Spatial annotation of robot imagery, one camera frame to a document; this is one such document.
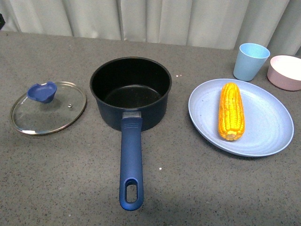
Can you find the dark blue saucepan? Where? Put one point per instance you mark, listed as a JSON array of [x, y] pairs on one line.
[[131, 94]]

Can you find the yellow corn cob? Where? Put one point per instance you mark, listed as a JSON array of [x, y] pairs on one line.
[[231, 118]]

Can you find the glass lid blue knob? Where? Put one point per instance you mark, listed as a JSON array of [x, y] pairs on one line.
[[48, 108]]

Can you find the light blue cup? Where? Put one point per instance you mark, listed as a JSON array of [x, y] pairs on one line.
[[251, 57]]

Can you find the light blue plate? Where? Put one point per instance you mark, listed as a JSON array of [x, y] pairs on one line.
[[269, 127]]

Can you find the pink bowl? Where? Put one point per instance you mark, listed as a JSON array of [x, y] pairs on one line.
[[285, 72]]

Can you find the white curtain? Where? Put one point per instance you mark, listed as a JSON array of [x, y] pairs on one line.
[[224, 24]]

